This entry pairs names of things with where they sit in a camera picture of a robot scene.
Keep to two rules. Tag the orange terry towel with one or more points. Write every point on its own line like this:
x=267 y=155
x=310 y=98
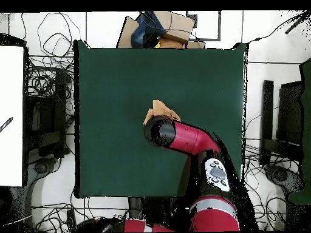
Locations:
x=159 y=108

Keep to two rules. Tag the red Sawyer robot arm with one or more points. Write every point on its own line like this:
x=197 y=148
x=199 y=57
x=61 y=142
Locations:
x=192 y=140

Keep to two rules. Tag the orange brown cloth item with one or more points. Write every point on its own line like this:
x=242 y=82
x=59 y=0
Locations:
x=170 y=43

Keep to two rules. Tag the flat cardboard sheet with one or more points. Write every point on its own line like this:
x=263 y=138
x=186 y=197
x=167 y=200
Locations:
x=127 y=34

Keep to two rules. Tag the dark green table cloth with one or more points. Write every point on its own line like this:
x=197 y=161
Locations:
x=109 y=97

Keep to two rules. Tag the blue bag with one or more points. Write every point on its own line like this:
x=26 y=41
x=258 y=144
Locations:
x=143 y=34

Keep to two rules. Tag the large cardboard box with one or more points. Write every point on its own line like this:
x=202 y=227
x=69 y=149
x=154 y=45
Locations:
x=175 y=24

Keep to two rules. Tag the black equipment rack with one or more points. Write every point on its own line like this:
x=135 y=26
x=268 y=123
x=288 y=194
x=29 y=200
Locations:
x=48 y=116

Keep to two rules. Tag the black upright bar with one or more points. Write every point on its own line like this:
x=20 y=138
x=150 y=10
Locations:
x=267 y=116

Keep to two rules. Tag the dark stand foot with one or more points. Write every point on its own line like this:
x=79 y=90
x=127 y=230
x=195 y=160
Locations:
x=41 y=167
x=279 y=176

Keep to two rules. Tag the black panel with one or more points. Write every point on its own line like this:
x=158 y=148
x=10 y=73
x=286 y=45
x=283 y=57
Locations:
x=290 y=111

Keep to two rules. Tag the white board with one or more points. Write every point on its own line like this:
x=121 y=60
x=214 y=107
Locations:
x=12 y=97

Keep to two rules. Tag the striped black rod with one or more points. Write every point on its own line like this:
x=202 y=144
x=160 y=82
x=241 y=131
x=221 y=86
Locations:
x=6 y=125

